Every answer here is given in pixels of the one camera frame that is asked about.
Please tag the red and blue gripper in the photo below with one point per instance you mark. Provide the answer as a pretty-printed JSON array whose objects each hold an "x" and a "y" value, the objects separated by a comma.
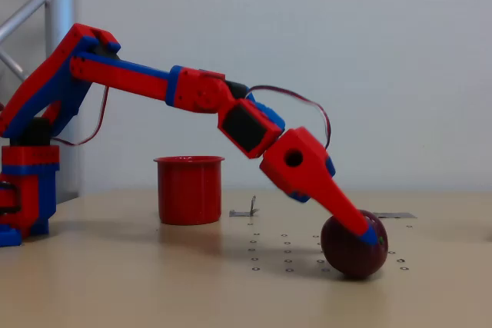
[{"x": 304, "y": 168}]

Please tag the dark purple plum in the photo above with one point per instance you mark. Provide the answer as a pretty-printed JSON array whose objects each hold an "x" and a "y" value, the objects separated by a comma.
[{"x": 346, "y": 257}]

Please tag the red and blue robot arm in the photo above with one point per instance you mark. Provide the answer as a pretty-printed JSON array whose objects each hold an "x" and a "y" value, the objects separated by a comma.
[{"x": 127, "y": 78}]

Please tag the red plastic cup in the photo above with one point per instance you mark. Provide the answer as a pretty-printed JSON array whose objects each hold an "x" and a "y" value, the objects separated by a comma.
[{"x": 190, "y": 193}]

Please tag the flat grey metal plate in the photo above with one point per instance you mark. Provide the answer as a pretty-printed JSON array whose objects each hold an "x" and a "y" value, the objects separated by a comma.
[{"x": 394, "y": 215}]

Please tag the small metal bracket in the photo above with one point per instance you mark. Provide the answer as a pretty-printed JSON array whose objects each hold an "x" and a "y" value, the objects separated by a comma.
[{"x": 250, "y": 212}]

